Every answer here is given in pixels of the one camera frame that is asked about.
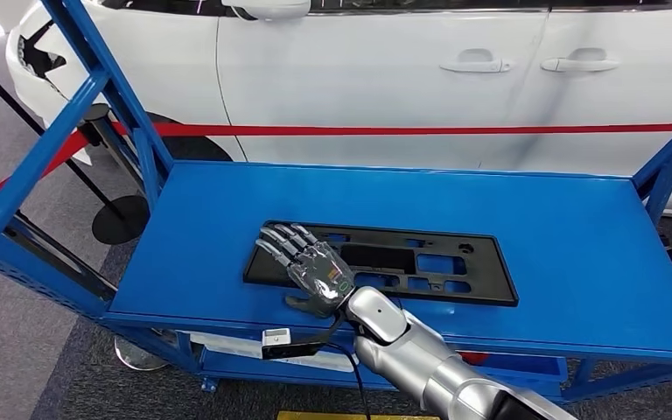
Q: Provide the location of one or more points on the black plastic frame part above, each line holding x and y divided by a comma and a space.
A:
487, 272

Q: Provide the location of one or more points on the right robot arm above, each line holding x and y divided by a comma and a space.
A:
429, 359

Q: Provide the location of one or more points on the blue metal shelf rack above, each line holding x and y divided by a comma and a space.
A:
544, 232

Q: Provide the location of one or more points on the red barrier belt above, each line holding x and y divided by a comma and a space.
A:
371, 130

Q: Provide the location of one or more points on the white car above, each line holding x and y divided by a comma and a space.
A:
371, 69

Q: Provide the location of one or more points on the red item in crate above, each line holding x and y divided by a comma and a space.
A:
474, 358

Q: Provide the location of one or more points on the yellow floor tape square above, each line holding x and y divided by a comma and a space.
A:
324, 415

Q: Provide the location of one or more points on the white car side mirror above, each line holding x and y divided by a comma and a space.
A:
272, 7

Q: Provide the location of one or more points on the black stanchion pole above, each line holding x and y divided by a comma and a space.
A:
120, 223

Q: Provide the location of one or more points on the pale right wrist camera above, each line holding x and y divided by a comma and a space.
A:
276, 337

